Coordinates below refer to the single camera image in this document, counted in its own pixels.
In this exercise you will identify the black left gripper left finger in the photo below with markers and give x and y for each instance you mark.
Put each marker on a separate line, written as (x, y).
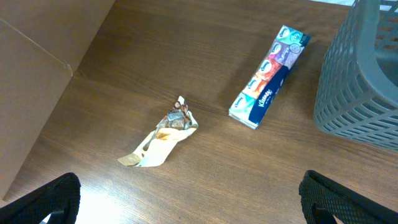
(59, 200)

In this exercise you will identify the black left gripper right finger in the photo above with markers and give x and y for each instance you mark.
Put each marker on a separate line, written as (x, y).
(325, 201)

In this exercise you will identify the beige snack wrapper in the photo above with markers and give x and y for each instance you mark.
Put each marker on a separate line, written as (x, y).
(177, 125)

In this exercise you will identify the grey plastic basket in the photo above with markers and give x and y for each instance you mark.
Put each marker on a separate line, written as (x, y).
(357, 90)

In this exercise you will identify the Kleenex tissue multipack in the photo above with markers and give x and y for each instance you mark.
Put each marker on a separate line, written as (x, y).
(253, 102)

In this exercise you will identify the brown cardboard box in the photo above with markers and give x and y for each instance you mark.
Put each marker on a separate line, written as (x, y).
(42, 45)

